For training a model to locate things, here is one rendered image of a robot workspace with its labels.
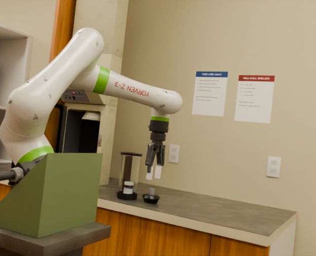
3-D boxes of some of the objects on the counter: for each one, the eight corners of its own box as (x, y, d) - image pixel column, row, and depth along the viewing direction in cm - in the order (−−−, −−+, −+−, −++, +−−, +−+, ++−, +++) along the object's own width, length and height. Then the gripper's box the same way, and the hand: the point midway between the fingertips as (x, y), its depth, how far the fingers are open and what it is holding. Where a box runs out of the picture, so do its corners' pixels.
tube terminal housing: (82, 175, 250) (95, 63, 251) (121, 183, 234) (135, 63, 236) (56, 177, 228) (69, 54, 230) (97, 185, 212) (111, 53, 214)
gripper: (162, 133, 191) (156, 177, 190) (140, 130, 173) (135, 179, 172) (174, 134, 187) (169, 180, 186) (154, 132, 169) (148, 182, 169)
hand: (153, 173), depth 179 cm, fingers open, 7 cm apart
